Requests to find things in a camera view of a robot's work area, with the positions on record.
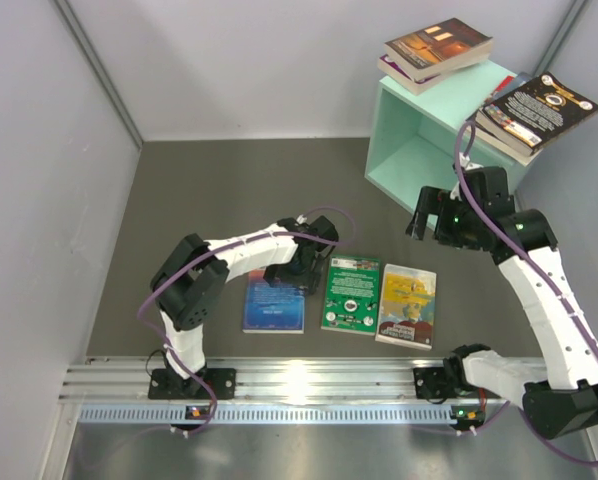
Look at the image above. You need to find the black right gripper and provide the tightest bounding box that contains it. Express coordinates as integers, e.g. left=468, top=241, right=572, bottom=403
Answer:
left=406, top=186, right=482, bottom=250

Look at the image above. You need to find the orange blue sunset book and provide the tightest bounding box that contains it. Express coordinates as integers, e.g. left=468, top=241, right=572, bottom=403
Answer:
left=242, top=269, right=305, bottom=334

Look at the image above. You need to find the blue starry night book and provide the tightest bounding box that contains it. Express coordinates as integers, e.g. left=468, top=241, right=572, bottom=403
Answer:
left=461, top=72, right=543, bottom=166

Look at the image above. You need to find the yellow blue cover book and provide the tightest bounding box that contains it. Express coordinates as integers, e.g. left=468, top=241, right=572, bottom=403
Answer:
left=375, top=264, right=437, bottom=350

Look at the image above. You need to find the black back cover book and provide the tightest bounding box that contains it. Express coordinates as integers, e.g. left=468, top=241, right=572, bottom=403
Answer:
left=475, top=71, right=598, bottom=157

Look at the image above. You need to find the purple Roald Dahl book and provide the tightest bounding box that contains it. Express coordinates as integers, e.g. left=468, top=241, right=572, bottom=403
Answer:
left=377, top=55, right=444, bottom=95

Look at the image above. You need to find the red Treehouse book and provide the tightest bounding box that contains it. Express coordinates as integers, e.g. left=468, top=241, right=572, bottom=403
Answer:
left=483, top=75, right=516, bottom=105

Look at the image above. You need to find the Edward Tulane dark book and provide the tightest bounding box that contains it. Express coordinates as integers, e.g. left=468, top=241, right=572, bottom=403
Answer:
left=384, top=18, right=494, bottom=81

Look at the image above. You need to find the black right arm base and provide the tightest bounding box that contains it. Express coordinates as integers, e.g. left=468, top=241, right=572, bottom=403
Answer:
left=412, top=366, right=505, bottom=403

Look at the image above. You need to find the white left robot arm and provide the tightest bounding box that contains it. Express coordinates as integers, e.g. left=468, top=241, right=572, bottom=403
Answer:
left=150, top=215, right=339, bottom=397

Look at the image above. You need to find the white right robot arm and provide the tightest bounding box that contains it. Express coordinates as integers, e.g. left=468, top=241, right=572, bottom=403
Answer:
left=406, top=167, right=598, bottom=440

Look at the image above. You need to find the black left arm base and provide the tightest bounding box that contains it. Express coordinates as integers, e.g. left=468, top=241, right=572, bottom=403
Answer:
left=148, top=368, right=237, bottom=400

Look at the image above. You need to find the green back cover book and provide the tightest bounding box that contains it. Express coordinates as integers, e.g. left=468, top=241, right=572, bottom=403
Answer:
left=321, top=255, right=381, bottom=336

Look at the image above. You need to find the mint green cube shelf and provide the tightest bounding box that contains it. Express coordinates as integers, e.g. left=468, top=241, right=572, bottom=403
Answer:
left=365, top=61, right=515, bottom=211

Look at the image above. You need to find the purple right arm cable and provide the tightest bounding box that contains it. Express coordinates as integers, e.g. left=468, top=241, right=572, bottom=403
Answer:
left=408, top=121, right=598, bottom=469

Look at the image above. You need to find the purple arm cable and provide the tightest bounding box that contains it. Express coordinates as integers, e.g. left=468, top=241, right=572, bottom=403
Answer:
left=136, top=204, right=358, bottom=436
left=408, top=121, right=598, bottom=469

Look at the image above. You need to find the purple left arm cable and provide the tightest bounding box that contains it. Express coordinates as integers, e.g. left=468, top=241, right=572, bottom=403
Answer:
left=136, top=204, right=358, bottom=436

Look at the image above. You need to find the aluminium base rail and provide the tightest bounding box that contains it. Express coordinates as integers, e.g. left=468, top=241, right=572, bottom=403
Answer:
left=59, top=357, right=503, bottom=426

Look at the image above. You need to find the right aluminium frame post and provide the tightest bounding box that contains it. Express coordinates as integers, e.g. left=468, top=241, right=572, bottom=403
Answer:
left=533, top=0, right=592, bottom=76

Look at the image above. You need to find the aluminium corner frame post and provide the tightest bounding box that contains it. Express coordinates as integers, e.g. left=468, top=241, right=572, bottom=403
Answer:
left=50, top=0, right=144, bottom=151

